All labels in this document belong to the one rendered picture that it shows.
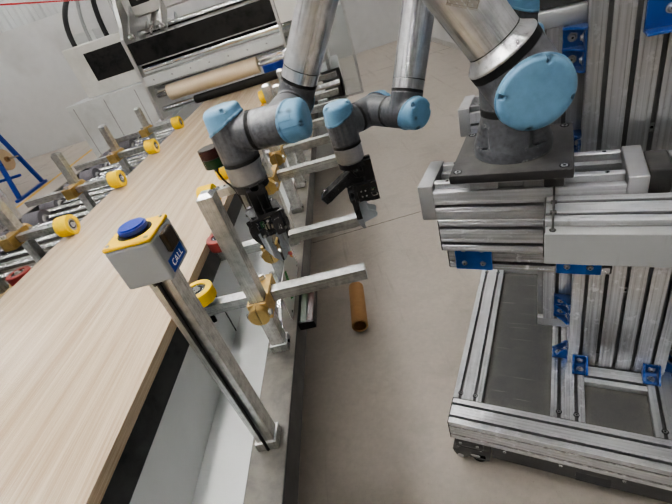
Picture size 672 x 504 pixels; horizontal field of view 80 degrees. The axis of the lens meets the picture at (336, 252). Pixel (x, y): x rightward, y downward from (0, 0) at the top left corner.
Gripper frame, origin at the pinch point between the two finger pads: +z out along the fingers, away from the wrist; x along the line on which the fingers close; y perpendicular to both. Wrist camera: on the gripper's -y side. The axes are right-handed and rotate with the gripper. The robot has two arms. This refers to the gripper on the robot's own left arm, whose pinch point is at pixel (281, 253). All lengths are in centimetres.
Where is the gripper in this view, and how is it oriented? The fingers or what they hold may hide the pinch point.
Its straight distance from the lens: 96.0
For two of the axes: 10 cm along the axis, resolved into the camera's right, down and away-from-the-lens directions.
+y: 3.5, 4.4, -8.3
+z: 2.7, 8.0, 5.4
